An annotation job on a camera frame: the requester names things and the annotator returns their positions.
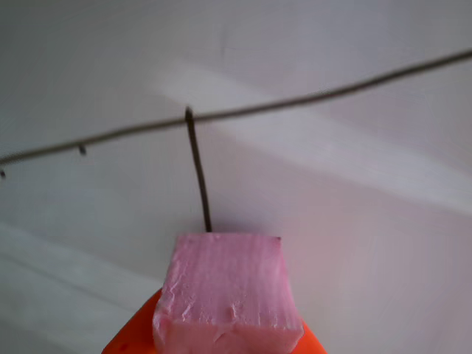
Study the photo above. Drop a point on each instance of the pink foam cube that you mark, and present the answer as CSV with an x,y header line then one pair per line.
x,y
228,287

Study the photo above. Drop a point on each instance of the white paper sheet black lines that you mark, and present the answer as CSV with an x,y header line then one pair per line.
x,y
332,166

